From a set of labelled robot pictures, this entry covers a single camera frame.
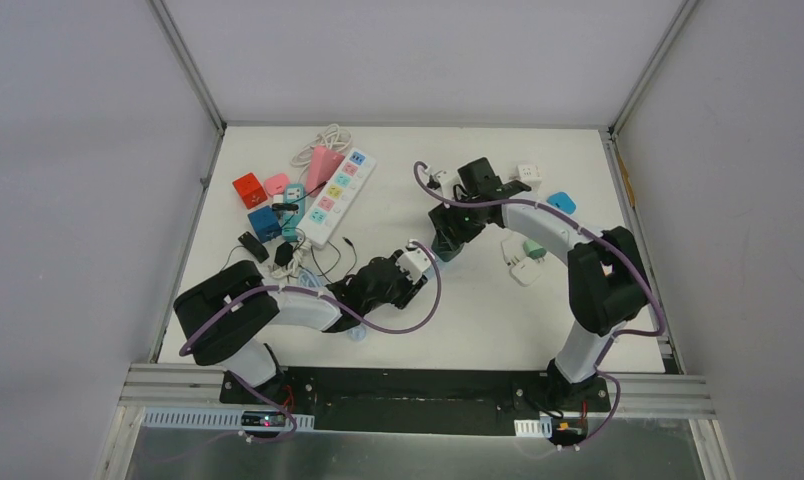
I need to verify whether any black plug adapter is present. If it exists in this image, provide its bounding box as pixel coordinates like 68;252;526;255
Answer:
274;242;294;267

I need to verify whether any dark blue cube adapter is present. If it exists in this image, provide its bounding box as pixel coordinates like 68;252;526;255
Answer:
247;206;282;243

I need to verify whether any pink square adapter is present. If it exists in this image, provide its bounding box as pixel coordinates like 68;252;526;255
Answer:
263;173;290;197

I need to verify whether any small white cube adapter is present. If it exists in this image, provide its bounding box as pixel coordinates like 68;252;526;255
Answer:
500;236;542;287

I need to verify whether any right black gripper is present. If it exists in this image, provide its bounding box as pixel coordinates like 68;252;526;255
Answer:
429;191;485;253

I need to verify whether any pink wedge power strip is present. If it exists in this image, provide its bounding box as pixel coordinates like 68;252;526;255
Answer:
305;145;344;197

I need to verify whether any dark green cube adapter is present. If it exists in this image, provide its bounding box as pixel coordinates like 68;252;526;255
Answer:
433;247;463;263

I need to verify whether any black charger with cable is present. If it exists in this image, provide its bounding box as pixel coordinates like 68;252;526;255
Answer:
221;231;270;270

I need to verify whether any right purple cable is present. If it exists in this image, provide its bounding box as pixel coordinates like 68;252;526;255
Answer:
413;160;668;460

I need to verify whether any teal power strip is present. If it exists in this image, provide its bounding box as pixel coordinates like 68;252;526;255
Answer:
281;183;307;242

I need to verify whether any white multicolour power strip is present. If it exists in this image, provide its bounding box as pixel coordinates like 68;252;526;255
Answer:
298;149;377;249

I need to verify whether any white coiled cable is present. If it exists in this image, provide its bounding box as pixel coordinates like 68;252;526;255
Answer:
289;123;354;167

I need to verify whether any black thin cable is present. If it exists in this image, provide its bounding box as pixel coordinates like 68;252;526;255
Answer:
270;192;360;285

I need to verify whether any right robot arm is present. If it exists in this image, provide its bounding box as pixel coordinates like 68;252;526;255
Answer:
414;158;657;410

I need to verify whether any light blue power strip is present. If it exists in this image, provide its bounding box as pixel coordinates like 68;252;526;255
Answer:
285;268;370;344

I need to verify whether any red cube socket adapter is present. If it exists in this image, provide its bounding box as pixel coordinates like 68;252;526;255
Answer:
232;173;268;210

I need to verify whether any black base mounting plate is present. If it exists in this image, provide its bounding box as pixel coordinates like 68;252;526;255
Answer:
258;367;613;436

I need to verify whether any blue folding plug adapter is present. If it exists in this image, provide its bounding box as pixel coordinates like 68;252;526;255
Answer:
547;191;577;215

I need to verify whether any white tiger cube adapter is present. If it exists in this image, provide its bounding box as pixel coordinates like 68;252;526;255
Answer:
516;164;543;192

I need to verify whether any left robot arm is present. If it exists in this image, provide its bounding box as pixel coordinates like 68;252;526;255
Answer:
173;242;439;405

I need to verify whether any light green plug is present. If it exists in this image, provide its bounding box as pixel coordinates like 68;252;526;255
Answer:
522;239;548;262

